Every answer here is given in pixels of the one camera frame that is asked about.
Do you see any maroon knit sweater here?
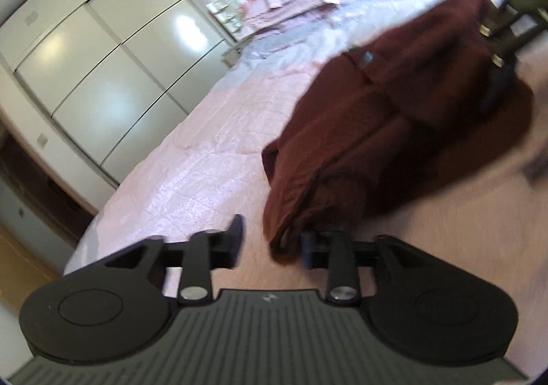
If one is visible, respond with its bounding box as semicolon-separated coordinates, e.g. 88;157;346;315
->
262;0;533;264

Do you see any white bedside shelf with items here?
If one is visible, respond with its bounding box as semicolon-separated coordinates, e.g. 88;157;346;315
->
206;0;249;67

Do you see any white sliding door wardrobe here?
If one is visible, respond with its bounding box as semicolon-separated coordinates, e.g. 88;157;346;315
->
1;0;227;212

